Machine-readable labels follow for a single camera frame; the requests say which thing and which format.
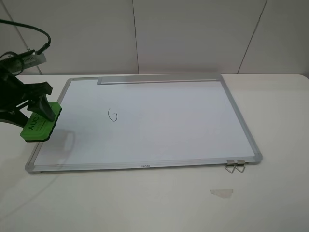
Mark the green whiteboard eraser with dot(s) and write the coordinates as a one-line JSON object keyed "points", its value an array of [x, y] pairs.
{"points": [[39, 129]]}

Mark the left metal hanging clip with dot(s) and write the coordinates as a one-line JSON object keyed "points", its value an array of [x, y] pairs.
{"points": [[230, 166]]}

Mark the white aluminium-framed whiteboard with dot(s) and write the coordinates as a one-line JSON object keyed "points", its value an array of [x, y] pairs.
{"points": [[145, 121]]}

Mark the metal hanging clip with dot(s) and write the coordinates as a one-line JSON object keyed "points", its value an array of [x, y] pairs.
{"points": [[230, 166], [240, 165]]}

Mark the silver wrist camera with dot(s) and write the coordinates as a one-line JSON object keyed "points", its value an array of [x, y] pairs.
{"points": [[25, 60]]}

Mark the right metal hanging clip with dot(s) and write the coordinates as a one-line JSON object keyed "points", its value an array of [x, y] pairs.
{"points": [[240, 165]]}

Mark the clear tape scrap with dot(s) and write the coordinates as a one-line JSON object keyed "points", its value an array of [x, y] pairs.
{"points": [[222, 193]]}

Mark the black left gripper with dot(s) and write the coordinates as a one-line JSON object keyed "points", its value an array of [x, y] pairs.
{"points": [[14, 94]]}

